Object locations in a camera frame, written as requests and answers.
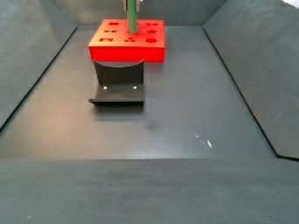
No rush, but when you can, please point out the green round peg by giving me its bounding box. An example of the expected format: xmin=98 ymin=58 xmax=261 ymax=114
xmin=127 ymin=0 xmax=138 ymax=34

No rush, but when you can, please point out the red shape-hole board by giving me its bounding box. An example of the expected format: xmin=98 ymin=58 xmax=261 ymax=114
xmin=89 ymin=19 xmax=166 ymax=62

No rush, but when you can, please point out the black curved peg holder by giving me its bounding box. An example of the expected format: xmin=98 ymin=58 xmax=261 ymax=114
xmin=89 ymin=61 xmax=146 ymax=105

